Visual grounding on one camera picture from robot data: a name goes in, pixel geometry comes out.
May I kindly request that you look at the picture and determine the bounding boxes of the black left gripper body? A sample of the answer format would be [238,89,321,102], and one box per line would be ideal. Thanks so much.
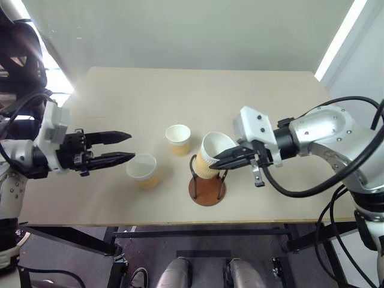
[55,128,94,177]

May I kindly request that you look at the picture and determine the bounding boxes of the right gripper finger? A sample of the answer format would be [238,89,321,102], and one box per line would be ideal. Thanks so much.
[209,157,252,171]
[215,145,256,161]

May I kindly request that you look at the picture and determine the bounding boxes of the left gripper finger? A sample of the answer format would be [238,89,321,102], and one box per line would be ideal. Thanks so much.
[86,130,133,148]
[89,152,137,170]

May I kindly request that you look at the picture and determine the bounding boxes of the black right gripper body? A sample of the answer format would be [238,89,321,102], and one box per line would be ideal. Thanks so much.
[236,138,275,188]

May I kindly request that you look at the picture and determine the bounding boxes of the ribbed yellow paper cup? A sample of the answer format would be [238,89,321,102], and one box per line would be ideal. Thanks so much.
[194,131,238,181]

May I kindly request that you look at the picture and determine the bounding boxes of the smooth yellow paper cup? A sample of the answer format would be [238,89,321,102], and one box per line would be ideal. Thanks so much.
[125,153,161,191]
[164,124,192,157]

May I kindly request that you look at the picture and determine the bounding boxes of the silver rounded robot leg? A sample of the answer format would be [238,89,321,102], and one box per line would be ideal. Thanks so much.
[224,257,267,288]
[157,257,192,288]

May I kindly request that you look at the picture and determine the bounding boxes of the black office chair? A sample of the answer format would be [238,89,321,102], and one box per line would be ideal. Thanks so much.
[0,5,50,121]

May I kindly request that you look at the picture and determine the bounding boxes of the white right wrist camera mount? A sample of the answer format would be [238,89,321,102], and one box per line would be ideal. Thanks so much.
[233,106,284,168]

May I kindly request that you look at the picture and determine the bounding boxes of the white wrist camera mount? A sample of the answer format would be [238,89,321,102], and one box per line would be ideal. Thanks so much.
[35,100,71,174]
[233,106,284,168]

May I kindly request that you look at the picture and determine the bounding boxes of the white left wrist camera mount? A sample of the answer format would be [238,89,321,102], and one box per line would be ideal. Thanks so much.
[35,100,71,174]

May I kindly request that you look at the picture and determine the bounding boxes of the wire cup holder brown base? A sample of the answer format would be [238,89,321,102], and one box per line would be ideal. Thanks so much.
[188,154,228,208]

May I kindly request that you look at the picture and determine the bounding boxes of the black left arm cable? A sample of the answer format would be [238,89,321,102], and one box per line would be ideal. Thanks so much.
[0,89,55,142]

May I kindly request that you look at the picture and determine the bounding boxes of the black metal table frame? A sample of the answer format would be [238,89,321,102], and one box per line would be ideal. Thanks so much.
[17,222,361,288]

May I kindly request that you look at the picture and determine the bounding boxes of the black robot body cables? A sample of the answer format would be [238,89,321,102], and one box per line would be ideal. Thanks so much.
[317,183,384,288]

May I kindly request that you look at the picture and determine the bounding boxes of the black floor cable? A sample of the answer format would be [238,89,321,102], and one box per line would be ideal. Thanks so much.
[17,264,88,288]

